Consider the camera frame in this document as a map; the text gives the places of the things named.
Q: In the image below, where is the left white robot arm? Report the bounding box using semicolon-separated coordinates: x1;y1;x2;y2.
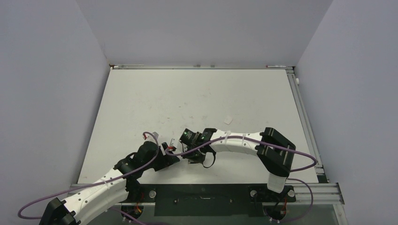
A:
40;141;180;225

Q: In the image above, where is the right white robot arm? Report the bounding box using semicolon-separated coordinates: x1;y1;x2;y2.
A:
179;127;296;201

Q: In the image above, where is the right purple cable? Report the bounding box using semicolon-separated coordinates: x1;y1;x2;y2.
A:
164;136;318;224

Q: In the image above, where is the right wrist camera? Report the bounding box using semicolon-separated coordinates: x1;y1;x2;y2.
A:
167;138;179;152

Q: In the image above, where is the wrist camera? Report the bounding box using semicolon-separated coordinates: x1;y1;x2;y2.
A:
167;138;179;152
144;132;159;141

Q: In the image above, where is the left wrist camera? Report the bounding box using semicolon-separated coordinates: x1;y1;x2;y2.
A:
144;132;159;141

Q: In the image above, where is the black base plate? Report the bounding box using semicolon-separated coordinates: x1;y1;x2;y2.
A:
121;199;287;218

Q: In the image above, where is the aluminium rail back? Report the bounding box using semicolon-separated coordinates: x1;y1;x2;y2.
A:
110;64;294;70

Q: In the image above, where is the aluminium rail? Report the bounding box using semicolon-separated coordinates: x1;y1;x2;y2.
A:
110;64;294;70
68;183;345;206
286;67;325;176

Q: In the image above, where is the aluminium rail right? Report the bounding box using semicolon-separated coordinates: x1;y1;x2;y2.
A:
286;67;325;176

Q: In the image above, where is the aluminium rail front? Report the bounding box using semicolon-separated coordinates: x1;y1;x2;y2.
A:
68;183;345;206

